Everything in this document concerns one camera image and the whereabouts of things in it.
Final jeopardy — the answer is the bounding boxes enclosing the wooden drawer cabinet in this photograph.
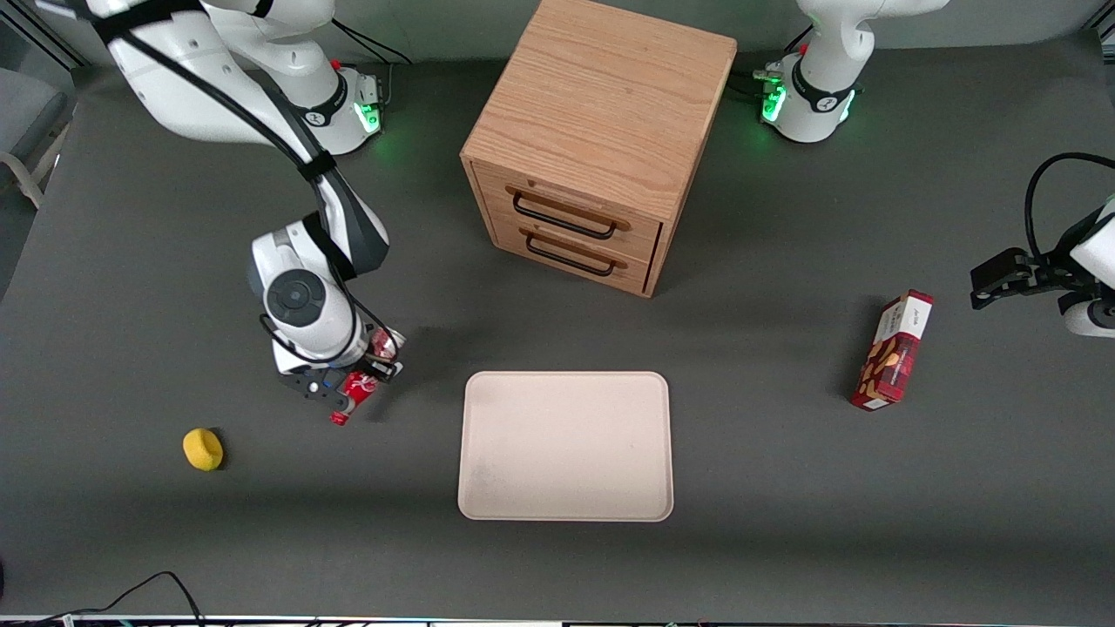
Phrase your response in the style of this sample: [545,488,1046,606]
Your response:
[460,0,739,300]

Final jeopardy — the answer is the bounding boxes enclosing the yellow sponge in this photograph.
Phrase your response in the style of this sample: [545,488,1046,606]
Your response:
[182,428,225,472]

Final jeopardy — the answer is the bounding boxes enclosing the black drawer handle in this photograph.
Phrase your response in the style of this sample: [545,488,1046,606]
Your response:
[512,192,618,240]
[524,229,618,278]

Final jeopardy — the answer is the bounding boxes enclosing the red soda can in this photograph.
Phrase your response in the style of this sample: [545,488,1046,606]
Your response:
[329,327,408,428]

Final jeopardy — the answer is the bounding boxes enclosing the black right arm base cable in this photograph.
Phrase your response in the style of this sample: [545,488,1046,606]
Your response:
[331,17,413,67]

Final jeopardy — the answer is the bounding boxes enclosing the wooden drawer front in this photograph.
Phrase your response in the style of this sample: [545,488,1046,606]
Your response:
[488,213,654,294]
[473,163,665,262]

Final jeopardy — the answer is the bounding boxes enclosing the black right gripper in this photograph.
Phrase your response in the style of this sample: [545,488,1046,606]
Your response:
[277,359,405,415]

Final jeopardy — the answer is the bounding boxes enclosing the red plaid shortbread box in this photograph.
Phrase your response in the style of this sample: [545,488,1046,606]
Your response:
[851,290,935,412]

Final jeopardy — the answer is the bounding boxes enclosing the black cable at table edge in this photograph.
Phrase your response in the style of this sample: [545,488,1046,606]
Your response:
[26,570,206,627]

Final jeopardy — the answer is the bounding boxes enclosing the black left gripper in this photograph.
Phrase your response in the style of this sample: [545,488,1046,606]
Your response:
[970,248,1085,311]

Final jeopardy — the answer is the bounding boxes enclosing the beige rectangular tray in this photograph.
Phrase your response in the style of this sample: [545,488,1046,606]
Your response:
[457,371,675,523]

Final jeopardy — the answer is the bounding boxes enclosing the black left arm looped cable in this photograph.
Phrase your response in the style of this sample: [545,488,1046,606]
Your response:
[1025,152,1115,262]

